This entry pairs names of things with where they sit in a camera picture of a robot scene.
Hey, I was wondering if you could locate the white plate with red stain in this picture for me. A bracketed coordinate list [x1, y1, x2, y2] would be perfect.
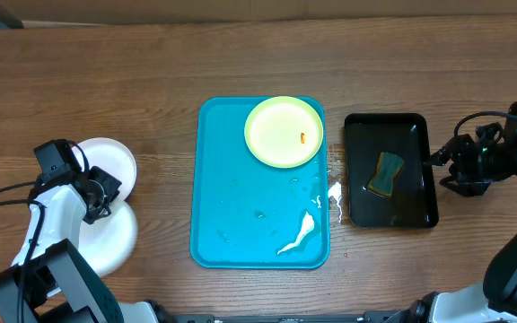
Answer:
[78, 137, 137, 201]

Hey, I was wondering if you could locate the green yellow sponge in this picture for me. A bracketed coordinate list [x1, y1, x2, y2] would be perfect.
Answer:
[367, 152, 405, 198]

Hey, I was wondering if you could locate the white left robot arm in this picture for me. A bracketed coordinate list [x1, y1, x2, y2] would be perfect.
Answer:
[0, 165, 124, 322]

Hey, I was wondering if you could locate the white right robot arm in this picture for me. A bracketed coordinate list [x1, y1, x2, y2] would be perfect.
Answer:
[387, 101, 517, 323]

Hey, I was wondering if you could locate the black water tray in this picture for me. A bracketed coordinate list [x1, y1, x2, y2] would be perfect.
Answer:
[344, 113, 439, 229]

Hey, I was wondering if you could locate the blue plastic tray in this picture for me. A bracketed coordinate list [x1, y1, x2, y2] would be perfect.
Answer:
[190, 96, 330, 269]

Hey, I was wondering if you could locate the yellow-green plate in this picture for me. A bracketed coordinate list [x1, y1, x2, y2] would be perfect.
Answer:
[244, 96, 324, 169]

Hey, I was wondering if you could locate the black rail at table edge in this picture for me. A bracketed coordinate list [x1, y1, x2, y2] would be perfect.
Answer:
[173, 310, 397, 323]

